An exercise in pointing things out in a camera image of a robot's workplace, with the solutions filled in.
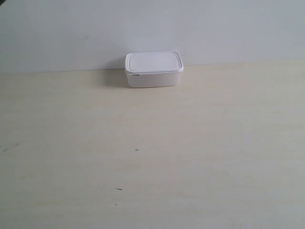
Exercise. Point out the white lidded plastic container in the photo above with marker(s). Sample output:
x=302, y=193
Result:
x=153, y=69

